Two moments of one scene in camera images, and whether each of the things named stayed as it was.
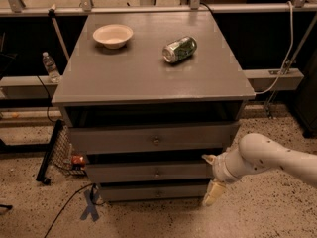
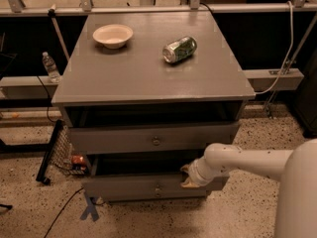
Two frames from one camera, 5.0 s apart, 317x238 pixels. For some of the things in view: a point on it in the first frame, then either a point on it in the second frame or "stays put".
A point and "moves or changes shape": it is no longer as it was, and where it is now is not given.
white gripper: (219, 169) to (193, 175)
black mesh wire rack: (58, 154) stays put
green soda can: (179, 50) stays put
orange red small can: (78, 162) stays put
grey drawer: (150, 172) moves or changes shape
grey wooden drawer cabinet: (147, 96) stays put
